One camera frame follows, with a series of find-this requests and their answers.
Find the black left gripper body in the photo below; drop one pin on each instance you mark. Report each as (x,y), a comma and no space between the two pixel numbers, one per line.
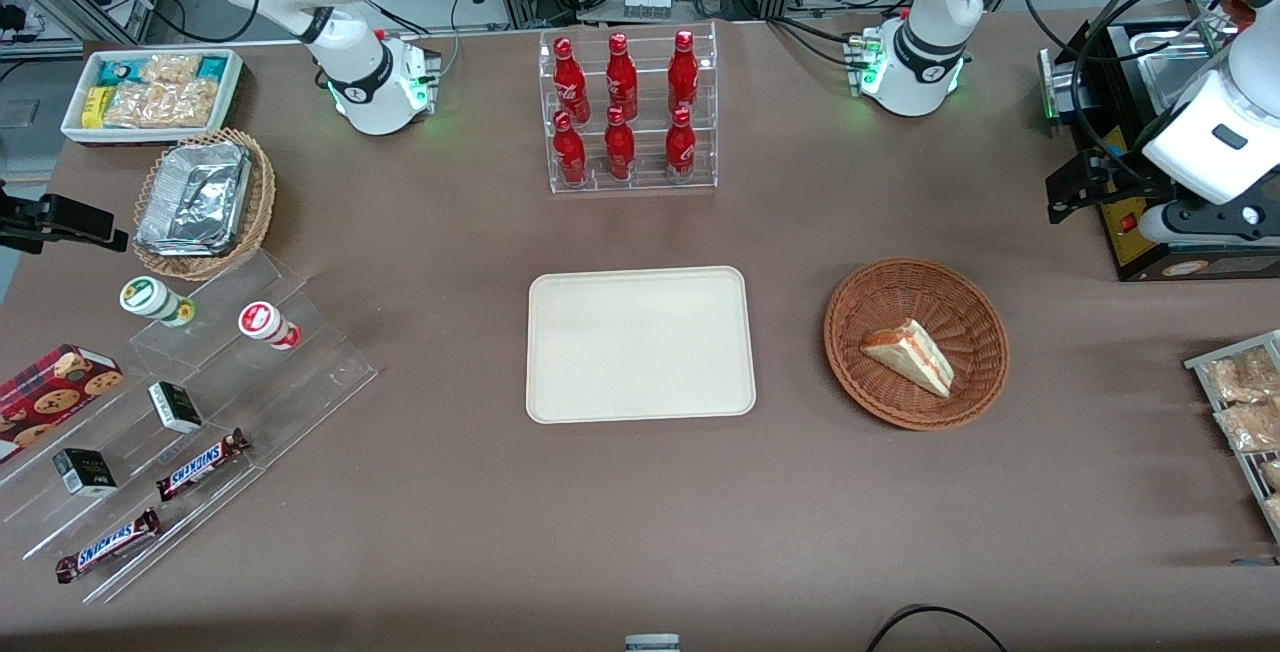
(1127,184)

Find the triangular sandwich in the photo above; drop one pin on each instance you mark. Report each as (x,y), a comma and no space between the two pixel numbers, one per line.
(912,356)

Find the round brown wicker basket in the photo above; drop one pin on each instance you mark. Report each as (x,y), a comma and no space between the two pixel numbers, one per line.
(900,282)

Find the cream plastic tray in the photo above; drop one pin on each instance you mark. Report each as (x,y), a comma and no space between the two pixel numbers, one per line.
(640,344)

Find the light wicker basket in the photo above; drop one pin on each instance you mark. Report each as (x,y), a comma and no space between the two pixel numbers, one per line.
(260,202)

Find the aluminium foil tray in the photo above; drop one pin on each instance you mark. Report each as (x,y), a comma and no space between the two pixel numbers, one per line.
(195,197)

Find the black food warmer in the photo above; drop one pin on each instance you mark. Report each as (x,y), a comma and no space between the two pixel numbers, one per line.
(1125,232)

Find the steel warmer pan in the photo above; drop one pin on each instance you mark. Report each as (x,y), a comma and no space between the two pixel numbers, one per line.
(1170,62)

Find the clear fried snack bag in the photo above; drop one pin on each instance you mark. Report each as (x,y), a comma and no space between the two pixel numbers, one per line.
(1242,377)
(1250,425)
(1272,475)
(1274,510)

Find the red cola bottle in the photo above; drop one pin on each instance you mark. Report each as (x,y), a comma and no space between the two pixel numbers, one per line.
(570,82)
(619,148)
(683,74)
(621,80)
(680,150)
(570,154)

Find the clear acrylic bottle rack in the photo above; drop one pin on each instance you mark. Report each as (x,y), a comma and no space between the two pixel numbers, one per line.
(645,92)

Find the white power strip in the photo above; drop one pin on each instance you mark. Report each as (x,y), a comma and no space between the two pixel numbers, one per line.
(645,4)

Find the grey table edge device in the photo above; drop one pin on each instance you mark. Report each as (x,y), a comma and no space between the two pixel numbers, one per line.
(652,643)

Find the clear acrylic stepped shelf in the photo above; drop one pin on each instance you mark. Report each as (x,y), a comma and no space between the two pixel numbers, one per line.
(300,377)

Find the red lid yogurt cup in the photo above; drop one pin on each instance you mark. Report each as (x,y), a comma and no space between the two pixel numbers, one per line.
(265,323)

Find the teal snack pack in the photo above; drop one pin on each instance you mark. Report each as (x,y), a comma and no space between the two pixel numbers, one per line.
(213,68)
(118,72)

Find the clear cracker bag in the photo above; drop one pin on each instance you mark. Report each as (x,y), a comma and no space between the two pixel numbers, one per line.
(160,105)
(172,68)

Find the snickers bar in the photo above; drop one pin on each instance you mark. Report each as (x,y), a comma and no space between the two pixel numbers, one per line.
(108,546)
(200,465)

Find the small dark green box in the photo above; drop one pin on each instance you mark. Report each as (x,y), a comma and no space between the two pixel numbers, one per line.
(175,407)
(84,472)

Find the green lid yogurt cup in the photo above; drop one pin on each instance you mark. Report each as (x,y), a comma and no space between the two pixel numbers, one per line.
(152,299)

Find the yellow snack pack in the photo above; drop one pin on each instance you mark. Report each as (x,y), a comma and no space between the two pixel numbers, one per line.
(93,108)

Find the white snack bin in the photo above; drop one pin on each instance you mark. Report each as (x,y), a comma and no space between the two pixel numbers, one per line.
(75,127)

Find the red plaid cookie box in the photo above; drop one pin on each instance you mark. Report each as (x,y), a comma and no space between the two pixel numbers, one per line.
(50,397)

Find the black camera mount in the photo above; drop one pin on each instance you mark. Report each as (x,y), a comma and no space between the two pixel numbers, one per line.
(60,220)

